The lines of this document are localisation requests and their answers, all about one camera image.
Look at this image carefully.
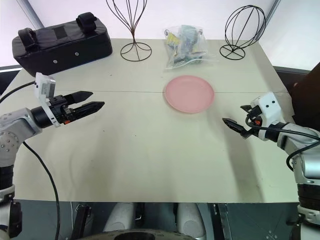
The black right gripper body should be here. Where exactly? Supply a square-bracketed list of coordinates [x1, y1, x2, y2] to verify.
[245, 105, 263, 137]

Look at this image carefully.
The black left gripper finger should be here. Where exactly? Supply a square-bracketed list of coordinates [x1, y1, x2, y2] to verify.
[65, 91, 94, 105]
[72, 101, 105, 120]

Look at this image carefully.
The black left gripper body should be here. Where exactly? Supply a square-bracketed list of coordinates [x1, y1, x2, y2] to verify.
[47, 95, 76, 125]

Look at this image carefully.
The pink round plate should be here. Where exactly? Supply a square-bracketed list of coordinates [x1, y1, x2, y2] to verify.
[163, 75, 216, 114]

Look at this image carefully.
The black padded bag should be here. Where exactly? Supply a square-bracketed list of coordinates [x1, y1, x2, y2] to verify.
[11, 13, 113, 77]

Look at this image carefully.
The dark brown object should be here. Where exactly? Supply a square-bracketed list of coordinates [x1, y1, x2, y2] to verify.
[289, 61, 320, 139]

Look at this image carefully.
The clear plastic bag of items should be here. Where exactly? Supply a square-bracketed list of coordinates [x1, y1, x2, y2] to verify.
[162, 24, 221, 74]

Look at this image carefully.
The white robot right leg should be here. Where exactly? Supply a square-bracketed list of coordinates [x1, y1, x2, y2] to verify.
[176, 202, 207, 239]

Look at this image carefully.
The white robot leg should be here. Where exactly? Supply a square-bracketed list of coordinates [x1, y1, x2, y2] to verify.
[103, 202, 135, 233]
[176, 202, 207, 239]

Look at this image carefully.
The white robot left leg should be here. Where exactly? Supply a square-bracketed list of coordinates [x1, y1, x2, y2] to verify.
[103, 202, 135, 233]

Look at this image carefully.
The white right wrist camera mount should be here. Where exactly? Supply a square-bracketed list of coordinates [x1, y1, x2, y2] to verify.
[250, 92, 286, 141]

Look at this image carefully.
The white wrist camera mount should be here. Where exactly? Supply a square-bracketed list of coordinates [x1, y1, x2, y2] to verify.
[250, 92, 286, 141]
[34, 72, 62, 129]

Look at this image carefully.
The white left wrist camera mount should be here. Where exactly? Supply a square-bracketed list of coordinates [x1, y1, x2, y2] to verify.
[34, 72, 62, 129]

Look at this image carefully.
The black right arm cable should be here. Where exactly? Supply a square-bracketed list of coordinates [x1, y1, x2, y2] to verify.
[245, 116, 320, 172]

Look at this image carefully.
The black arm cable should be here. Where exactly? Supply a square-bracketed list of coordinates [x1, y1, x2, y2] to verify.
[245, 116, 320, 172]
[0, 80, 61, 240]

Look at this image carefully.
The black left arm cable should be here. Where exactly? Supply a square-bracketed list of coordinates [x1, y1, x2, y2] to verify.
[0, 80, 61, 240]

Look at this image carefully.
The black wire head-shaped stand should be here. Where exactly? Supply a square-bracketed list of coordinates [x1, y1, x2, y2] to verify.
[219, 5, 267, 61]

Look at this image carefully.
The black wire vase-shaped stand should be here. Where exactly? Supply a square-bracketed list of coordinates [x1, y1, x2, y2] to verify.
[105, 0, 153, 62]

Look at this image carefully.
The black table leg bracket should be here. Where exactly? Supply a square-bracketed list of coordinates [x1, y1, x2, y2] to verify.
[70, 203, 92, 240]
[211, 202, 232, 240]

